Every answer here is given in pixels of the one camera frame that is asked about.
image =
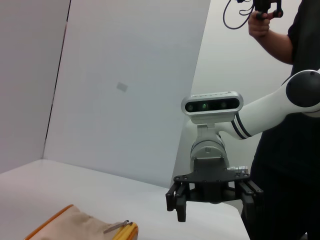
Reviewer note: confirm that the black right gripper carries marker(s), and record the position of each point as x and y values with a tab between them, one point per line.
212	175

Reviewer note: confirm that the silver metal zipper pull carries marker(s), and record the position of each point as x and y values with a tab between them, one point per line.
113	227

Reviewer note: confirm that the beige orange-trimmed food bag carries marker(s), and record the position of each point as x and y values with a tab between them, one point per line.
75	225

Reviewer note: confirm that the black handheld controller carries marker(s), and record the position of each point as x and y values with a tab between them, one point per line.
262	5

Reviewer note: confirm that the person's bare forearm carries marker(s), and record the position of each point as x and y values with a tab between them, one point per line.
277	47

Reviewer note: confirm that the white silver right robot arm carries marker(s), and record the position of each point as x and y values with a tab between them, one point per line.
262	110

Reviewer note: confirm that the person's bare hand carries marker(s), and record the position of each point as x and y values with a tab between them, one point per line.
258	26

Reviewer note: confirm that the person in black clothes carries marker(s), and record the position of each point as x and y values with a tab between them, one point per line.
287	175

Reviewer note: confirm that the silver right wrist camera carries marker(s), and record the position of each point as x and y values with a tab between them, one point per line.
212	105

